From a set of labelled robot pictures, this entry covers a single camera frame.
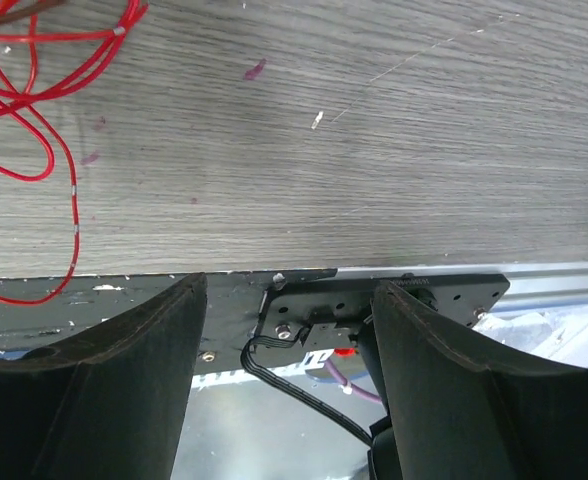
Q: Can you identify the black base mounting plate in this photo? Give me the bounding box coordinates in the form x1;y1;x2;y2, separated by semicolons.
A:
0;267;510;374

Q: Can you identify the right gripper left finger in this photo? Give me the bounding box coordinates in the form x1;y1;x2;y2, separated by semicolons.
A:
0;274;207;479

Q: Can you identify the red brown cable pile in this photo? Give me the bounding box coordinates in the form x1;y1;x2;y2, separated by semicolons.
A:
0;0;150;306

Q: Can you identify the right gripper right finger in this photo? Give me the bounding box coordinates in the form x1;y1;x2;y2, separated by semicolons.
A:
373;282;588;479

